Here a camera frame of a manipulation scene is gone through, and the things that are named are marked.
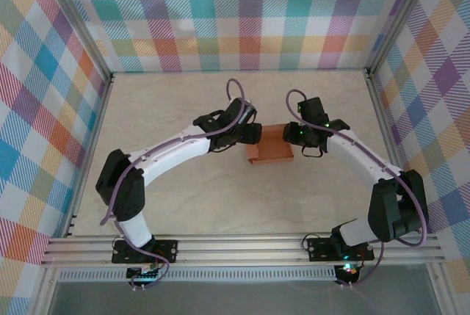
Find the salmon pink paper box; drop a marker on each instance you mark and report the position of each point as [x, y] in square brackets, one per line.
[273, 146]

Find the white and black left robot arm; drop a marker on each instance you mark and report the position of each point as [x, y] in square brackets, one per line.
[172, 153]

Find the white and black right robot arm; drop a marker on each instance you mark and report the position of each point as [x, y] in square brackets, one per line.
[360, 162]

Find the black round controller module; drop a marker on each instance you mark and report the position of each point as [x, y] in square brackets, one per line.
[349, 272]

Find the green lit controller board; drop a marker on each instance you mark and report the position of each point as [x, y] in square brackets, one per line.
[145, 274]

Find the aluminium table edge rail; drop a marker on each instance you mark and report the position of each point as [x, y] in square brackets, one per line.
[90, 157]
[381, 109]

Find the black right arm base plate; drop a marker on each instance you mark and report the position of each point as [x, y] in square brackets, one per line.
[319, 250]

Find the wide aluminium mounting rail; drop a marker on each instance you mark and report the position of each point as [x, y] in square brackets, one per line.
[238, 250]

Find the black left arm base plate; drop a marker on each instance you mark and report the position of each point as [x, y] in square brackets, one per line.
[167, 250]

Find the aluminium frame post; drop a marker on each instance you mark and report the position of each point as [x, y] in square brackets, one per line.
[401, 17]
[444, 293]
[44, 293]
[76, 17]

